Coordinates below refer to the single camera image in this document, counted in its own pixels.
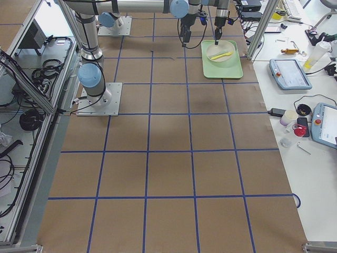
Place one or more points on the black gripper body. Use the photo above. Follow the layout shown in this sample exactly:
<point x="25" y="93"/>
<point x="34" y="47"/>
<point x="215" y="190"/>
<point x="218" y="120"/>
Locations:
<point x="186" y="28"/>
<point x="219" y="23"/>

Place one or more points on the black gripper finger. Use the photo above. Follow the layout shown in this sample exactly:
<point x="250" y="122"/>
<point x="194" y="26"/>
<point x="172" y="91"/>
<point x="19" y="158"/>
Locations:
<point x="217" y="38"/>

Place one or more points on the white round plate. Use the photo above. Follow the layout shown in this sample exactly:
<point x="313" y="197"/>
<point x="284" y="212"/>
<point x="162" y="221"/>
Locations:
<point x="222" y="47"/>

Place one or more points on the yellow plastic fork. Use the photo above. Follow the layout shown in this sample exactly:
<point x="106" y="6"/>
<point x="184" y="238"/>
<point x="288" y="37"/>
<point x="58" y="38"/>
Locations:
<point x="221" y="55"/>

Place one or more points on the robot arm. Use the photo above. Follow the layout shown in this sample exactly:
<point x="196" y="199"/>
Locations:
<point x="86" y="11"/>
<point x="185" y="11"/>

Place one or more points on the light green tray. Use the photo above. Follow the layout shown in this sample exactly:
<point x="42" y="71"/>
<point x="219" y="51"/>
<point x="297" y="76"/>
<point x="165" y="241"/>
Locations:
<point x="230" y="69"/>

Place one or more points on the teach pendant far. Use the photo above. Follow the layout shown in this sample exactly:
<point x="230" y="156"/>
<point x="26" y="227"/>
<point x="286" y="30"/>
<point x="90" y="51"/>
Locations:
<point x="289" y="75"/>

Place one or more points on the teach pendant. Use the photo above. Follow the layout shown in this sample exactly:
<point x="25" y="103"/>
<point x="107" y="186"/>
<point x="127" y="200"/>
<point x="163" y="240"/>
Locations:
<point x="323" y="128"/>
<point x="289" y="75"/>

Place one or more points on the black power adapter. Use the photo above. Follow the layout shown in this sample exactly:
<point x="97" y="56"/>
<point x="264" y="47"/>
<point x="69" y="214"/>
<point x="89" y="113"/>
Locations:
<point x="276" y="112"/>

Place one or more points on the teach pendant near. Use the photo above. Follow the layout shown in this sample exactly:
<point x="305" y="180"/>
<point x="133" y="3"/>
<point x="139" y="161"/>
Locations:
<point x="323" y="128"/>

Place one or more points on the aluminium frame post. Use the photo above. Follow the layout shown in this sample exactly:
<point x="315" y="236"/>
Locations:
<point x="267" y="15"/>

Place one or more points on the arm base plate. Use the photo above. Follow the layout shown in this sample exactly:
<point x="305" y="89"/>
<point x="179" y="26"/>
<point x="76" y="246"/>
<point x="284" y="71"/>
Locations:
<point x="114" y="27"/>
<point x="109" y="104"/>

